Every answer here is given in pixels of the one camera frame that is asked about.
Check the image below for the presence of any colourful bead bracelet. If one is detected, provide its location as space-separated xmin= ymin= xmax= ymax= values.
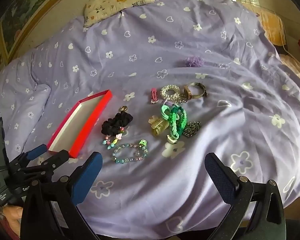
xmin=102 ymin=127 xmax=129 ymax=150

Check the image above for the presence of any black scrunchie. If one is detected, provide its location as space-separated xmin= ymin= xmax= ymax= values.
xmin=101 ymin=111 xmax=133 ymax=136

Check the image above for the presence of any green braided bracelet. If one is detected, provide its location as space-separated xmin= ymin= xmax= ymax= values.
xmin=167 ymin=106 xmax=188 ymax=140

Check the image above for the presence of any pink hair clip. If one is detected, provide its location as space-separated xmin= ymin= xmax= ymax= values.
xmin=151 ymin=88 xmax=159 ymax=104

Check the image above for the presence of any left hand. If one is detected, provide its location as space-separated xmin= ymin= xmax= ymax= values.
xmin=3 ymin=205 xmax=23 ymax=236

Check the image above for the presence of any red shallow cardboard box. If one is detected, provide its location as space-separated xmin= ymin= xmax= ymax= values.
xmin=47 ymin=90 xmax=112 ymax=158

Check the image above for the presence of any yellow claw hair clip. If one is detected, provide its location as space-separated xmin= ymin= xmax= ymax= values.
xmin=148 ymin=115 xmax=169 ymax=137

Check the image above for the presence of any white pearl scrunchie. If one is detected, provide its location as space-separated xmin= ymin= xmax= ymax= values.
xmin=160 ymin=85 xmax=187 ymax=104

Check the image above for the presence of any purple flowered bed quilt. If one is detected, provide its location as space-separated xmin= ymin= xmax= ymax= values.
xmin=0 ymin=0 xmax=300 ymax=239

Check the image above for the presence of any purple flower hair accessory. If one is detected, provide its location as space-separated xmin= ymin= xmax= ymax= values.
xmin=185 ymin=56 xmax=204 ymax=68

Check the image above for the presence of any framed landscape painting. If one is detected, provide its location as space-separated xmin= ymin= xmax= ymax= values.
xmin=0 ymin=0 xmax=46 ymax=57

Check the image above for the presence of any orange patterned blanket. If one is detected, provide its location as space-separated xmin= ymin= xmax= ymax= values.
xmin=243 ymin=3 xmax=286 ymax=47

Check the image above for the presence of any cartoon print pillow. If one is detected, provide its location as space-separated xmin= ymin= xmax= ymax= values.
xmin=84 ymin=0 xmax=155 ymax=28

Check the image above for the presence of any crystal bead bracelet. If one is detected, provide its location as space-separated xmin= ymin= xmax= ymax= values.
xmin=111 ymin=139 xmax=149 ymax=164

